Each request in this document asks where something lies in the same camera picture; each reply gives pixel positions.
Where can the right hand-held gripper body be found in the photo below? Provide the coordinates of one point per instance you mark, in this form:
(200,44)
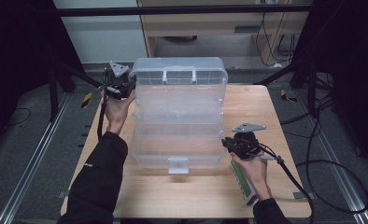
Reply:
(246,144)

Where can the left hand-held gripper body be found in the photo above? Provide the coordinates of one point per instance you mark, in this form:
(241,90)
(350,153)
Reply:
(118,84)

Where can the translucent plastic storage box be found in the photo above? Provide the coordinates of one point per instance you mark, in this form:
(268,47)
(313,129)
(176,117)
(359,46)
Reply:
(177,124)

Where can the person's left hand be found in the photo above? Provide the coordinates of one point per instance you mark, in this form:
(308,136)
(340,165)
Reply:
(118,112)

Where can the person's right hand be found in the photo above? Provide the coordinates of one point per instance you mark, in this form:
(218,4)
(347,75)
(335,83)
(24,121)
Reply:
(255,172)

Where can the yellow black tape strip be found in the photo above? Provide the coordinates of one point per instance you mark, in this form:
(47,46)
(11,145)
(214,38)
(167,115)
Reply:
(86,100)
(287,97)

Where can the green white medicine box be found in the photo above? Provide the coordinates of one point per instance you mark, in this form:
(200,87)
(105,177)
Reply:
(243,183)

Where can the white cabinet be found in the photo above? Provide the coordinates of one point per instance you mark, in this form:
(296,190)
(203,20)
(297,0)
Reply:
(104,40)

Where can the dark round object under shelf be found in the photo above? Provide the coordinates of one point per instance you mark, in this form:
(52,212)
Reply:
(180,39)

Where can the black metal stand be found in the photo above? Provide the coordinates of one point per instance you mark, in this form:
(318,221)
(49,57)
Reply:
(312,90)
(53,93)

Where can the wooden shelf unit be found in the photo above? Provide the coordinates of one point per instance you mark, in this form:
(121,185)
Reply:
(204,23)

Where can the grey metal table bracket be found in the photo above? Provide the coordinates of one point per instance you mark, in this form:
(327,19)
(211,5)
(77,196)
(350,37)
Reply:
(63,194)
(303,195)

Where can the black horizontal frame bar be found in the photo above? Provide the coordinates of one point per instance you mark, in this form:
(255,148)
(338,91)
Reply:
(172,10)

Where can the aluminium floor rail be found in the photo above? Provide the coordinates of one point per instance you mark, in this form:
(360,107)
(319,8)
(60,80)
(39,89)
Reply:
(337,174)
(32,158)

